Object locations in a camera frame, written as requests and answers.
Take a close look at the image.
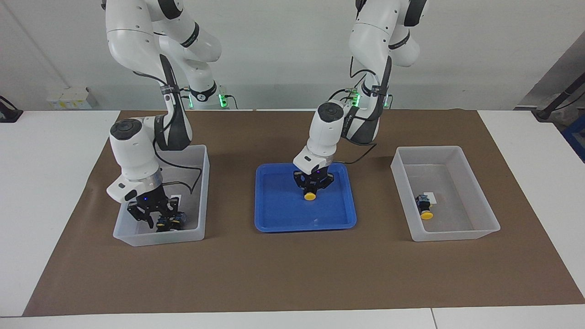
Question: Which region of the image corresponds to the black clamp object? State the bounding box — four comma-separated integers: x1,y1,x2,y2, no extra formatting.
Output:
0,95,23,123

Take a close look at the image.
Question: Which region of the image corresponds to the blue crate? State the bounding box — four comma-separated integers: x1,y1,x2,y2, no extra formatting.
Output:
561,114,585,163

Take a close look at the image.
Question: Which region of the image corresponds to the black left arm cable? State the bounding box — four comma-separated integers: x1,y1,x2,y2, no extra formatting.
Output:
329,55,390,165

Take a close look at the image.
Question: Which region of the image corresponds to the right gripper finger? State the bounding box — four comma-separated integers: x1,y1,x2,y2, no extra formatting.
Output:
128,203,153,228
164,197,180,229

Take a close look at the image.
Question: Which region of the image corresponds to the black stand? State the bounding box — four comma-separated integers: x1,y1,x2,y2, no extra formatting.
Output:
532,75,585,120

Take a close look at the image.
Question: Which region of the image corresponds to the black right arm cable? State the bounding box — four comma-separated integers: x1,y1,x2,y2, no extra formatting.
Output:
133,69,204,195

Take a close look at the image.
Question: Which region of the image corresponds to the translucent plastic box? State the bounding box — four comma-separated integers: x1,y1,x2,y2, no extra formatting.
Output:
113,144,211,247
390,146,501,242

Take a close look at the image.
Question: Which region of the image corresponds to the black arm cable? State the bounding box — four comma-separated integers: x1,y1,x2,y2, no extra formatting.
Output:
133,69,204,195
329,55,390,165

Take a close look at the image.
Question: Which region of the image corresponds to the blue plastic tray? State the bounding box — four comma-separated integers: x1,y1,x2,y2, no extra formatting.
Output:
254,161,357,233

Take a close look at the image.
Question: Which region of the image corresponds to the brown table mat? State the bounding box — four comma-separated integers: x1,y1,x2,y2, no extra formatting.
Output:
23,109,585,317

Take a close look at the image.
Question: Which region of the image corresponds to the white power strip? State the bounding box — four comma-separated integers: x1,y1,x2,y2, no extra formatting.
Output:
46,88,90,110

